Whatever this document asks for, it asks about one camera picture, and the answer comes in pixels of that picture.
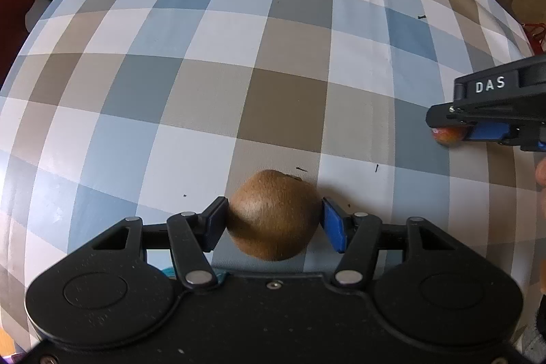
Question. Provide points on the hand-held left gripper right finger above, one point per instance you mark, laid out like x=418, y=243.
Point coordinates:
x=335, y=229

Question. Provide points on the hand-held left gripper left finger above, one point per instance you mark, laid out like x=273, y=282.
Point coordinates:
x=215, y=223

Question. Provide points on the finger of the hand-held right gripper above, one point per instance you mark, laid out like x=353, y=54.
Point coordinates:
x=443, y=116
x=486, y=131

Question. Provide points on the red plum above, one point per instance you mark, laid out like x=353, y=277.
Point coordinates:
x=448, y=136

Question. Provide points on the brown kiwi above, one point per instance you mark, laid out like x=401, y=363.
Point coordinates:
x=273, y=214

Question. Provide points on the person's right hand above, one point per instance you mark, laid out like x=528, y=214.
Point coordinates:
x=541, y=174

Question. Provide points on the checkered tablecloth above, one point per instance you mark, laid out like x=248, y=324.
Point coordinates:
x=213, y=69

